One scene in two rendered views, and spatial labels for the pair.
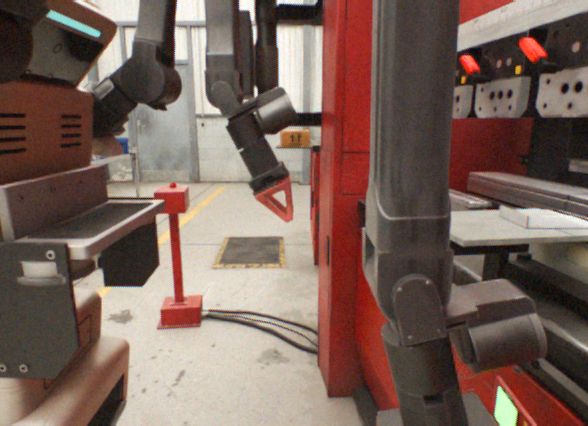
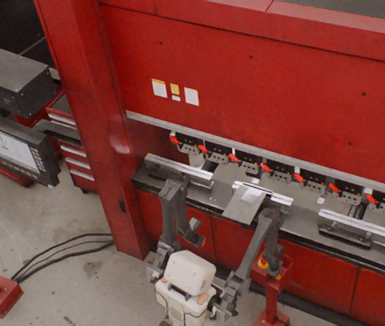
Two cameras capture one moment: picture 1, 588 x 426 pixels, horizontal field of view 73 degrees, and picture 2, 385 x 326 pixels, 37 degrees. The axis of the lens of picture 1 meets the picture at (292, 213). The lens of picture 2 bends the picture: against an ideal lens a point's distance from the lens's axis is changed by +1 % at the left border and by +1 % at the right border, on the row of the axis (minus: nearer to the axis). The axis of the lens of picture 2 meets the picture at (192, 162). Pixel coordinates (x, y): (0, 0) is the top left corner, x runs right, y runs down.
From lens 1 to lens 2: 2.99 m
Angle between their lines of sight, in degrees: 53
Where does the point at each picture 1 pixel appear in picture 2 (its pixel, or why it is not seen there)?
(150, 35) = (174, 239)
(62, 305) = not seen: hidden behind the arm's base
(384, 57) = (272, 244)
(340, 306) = (137, 223)
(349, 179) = (125, 174)
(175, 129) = not seen: outside the picture
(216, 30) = (185, 223)
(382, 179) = (272, 252)
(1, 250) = not seen: hidden behind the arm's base
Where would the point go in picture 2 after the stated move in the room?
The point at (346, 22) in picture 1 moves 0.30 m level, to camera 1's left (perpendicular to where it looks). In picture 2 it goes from (106, 115) to (72, 145)
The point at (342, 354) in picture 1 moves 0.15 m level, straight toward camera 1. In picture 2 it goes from (142, 240) to (156, 250)
